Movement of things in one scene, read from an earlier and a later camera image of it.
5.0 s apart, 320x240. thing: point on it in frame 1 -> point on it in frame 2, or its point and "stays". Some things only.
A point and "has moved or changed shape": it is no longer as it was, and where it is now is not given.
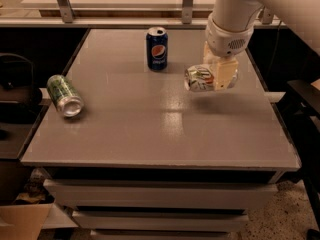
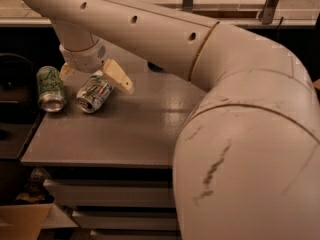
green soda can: (64, 96) -> (50, 92)
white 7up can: (199, 78) has moved or changed shape
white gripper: (224, 39) -> (86, 60)
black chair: (17, 81) stays
